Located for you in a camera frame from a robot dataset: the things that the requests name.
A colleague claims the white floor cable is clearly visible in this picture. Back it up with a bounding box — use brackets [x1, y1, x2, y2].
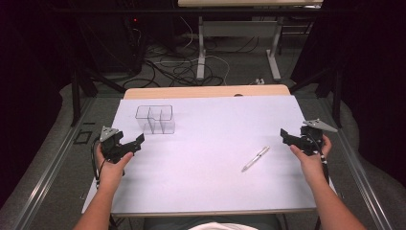
[152, 16, 232, 86]

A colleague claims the black computer tower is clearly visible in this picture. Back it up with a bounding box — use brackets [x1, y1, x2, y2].
[123, 14, 148, 76]

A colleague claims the clear plastic compartment organizer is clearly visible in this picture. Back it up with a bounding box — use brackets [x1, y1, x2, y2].
[134, 104, 176, 135]

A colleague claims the white-framed desk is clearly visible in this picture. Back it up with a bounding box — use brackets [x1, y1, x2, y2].
[177, 0, 324, 82]

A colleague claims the black metal stand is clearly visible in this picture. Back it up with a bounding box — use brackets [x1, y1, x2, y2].
[70, 61, 127, 127]
[288, 61, 345, 129]

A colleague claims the person's white shirt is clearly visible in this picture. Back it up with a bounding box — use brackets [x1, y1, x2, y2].
[187, 221, 260, 230]

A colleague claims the dark curtain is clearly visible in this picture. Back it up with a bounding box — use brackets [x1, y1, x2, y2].
[290, 0, 406, 188]
[0, 0, 97, 210]

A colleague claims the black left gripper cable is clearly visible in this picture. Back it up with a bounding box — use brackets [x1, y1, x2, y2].
[90, 137, 108, 190]

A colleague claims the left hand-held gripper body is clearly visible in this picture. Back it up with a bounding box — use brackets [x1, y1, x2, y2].
[99, 126, 129, 165]

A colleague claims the wooden table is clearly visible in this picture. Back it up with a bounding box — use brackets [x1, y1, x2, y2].
[123, 83, 292, 101]

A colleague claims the person's left hand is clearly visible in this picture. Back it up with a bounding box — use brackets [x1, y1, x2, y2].
[95, 144, 135, 190]

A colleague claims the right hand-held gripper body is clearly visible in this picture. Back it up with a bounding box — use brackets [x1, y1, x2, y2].
[299, 118, 339, 157]

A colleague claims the white table mat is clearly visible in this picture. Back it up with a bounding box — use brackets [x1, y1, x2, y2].
[81, 94, 338, 216]

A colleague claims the silver pen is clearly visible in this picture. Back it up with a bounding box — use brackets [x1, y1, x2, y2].
[240, 146, 271, 173]

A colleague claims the person's right hand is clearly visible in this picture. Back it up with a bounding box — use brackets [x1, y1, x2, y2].
[289, 133, 333, 188]

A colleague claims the black floor cable tangle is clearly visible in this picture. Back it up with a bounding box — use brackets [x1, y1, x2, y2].
[122, 34, 261, 89]

